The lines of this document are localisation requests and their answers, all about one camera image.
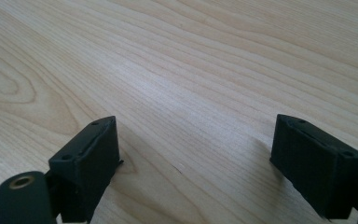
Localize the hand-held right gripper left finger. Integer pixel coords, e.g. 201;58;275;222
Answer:
48;115;125;224

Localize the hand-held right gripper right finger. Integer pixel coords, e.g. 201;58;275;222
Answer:
268;113;358;220

